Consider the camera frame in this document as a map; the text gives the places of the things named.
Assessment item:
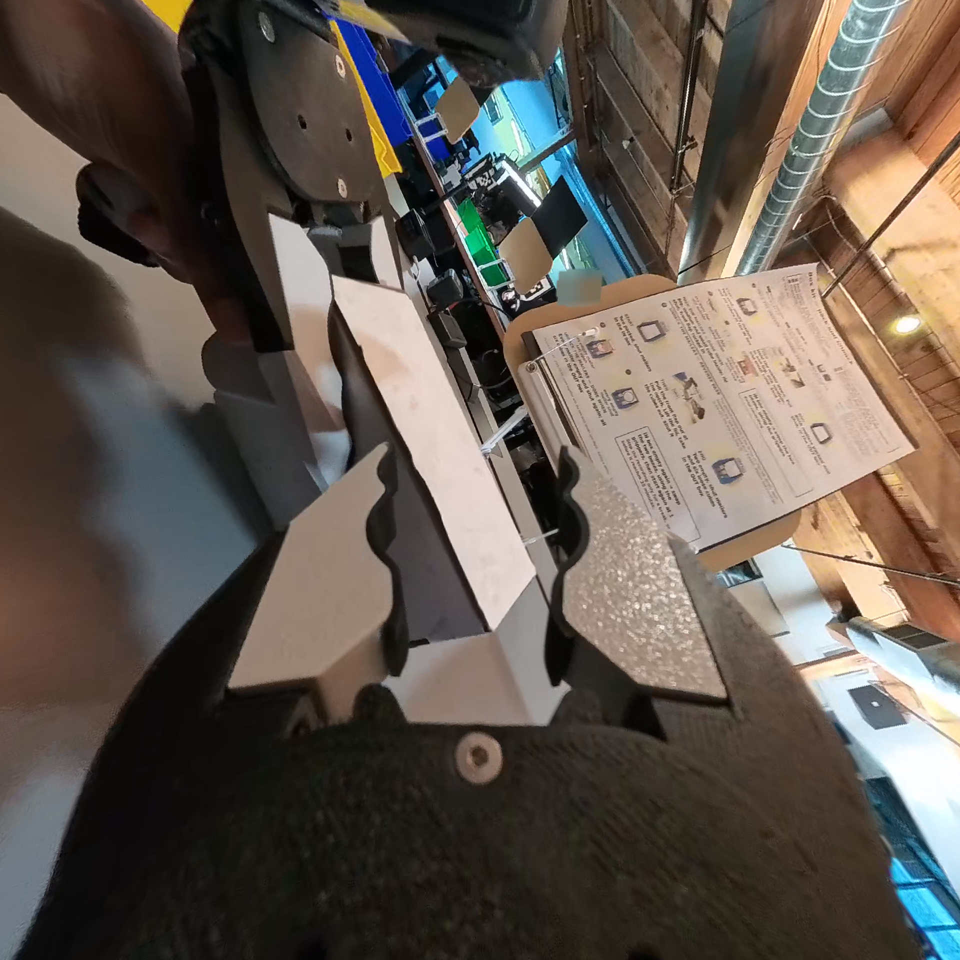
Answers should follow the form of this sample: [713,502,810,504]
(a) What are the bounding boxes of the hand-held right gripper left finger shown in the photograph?
[227,442,411,720]

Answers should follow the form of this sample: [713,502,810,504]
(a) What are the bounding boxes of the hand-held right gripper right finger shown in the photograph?
[545,447,730,740]

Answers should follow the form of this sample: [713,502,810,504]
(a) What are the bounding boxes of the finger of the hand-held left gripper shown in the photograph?
[268,213,355,490]
[309,216,408,292]

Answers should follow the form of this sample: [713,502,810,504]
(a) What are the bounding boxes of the yellow storage bin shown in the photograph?
[141,0,404,180]

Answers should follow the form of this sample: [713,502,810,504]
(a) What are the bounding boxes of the white cardboard box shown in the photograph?
[328,274,573,727]

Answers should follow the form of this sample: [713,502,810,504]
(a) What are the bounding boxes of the grey desk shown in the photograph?
[0,96,573,960]

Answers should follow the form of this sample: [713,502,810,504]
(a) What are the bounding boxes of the person's left hand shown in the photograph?
[0,0,250,339]

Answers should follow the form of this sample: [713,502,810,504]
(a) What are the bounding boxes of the black battery charger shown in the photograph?
[396,208,438,261]

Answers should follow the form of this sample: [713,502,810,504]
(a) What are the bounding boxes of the blue bin with white sticker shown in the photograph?
[336,21,415,145]

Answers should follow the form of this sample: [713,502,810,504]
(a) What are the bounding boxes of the green storage bin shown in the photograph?
[456,197,513,288]

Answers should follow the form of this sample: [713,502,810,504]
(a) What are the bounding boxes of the beige stand board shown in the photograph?
[497,216,554,291]
[433,73,483,145]

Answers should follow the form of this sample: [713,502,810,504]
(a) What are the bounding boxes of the black sheet board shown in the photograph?
[528,174,591,261]

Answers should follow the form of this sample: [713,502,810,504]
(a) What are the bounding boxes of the instruction sheet on stand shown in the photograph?
[531,262,918,554]

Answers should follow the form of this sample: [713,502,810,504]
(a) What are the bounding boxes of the black square wall box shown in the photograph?
[846,681,910,734]

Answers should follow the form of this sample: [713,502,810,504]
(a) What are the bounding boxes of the narrow silver duct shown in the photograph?
[677,0,826,288]

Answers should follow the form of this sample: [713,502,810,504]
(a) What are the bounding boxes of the silver ventilation duct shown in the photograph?
[735,0,910,280]

